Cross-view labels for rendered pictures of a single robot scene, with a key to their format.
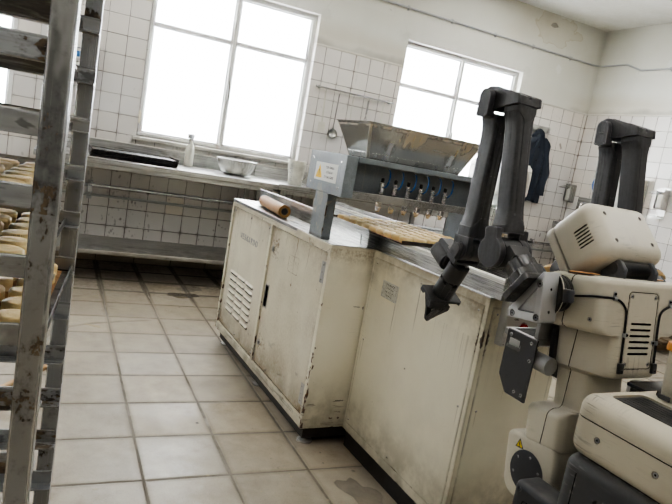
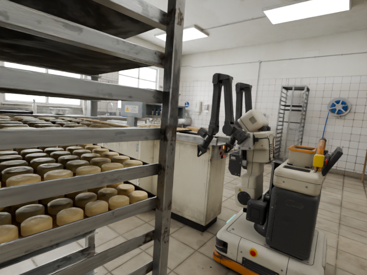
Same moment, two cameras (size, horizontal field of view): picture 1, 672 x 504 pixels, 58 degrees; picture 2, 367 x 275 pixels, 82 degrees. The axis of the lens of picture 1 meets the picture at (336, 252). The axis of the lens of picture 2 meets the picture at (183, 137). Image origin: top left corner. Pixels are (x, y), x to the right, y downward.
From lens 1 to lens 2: 0.62 m
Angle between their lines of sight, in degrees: 26
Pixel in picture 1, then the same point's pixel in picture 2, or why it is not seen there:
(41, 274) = (171, 170)
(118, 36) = not seen: outside the picture
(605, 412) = (285, 172)
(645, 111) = (197, 80)
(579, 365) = (256, 160)
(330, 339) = not seen: hidden behind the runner
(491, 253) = (228, 130)
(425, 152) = not seen: hidden behind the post
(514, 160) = (230, 97)
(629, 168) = (247, 97)
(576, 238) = (250, 120)
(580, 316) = (258, 145)
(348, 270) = (147, 144)
